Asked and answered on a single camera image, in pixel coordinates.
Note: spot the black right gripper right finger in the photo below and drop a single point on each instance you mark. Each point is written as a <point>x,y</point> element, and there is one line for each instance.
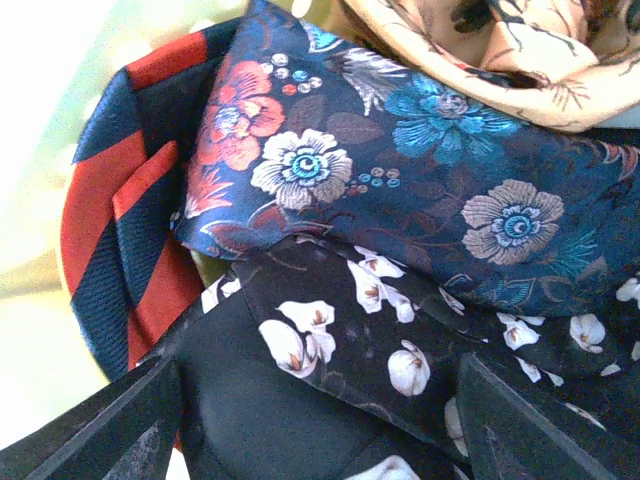
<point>514,430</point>

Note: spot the black white floral tie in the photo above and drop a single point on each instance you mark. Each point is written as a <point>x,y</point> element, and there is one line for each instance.
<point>325,361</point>

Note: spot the beige patterned tie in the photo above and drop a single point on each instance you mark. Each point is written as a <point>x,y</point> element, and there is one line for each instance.
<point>566,65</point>

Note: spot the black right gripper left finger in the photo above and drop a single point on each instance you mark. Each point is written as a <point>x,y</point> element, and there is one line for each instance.
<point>125,431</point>

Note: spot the red navy striped tie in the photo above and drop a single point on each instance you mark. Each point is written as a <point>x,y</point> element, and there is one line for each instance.
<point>128,277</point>

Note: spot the navy floral brocade tie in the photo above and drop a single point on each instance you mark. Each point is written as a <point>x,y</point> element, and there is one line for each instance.
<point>305,132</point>

